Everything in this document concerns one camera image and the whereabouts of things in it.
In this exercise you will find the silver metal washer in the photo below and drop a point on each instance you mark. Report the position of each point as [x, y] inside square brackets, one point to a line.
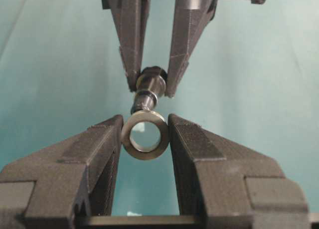
[145, 135]

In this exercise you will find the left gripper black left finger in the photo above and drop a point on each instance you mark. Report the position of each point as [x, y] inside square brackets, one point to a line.
[49, 188]

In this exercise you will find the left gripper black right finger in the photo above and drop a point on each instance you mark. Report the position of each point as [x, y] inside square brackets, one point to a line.
[231, 186]

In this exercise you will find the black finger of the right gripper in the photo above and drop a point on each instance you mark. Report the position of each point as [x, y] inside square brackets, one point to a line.
[190, 19]
[130, 19]

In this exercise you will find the dark metal stepped shaft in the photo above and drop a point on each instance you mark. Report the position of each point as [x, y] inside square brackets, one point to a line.
[151, 85]

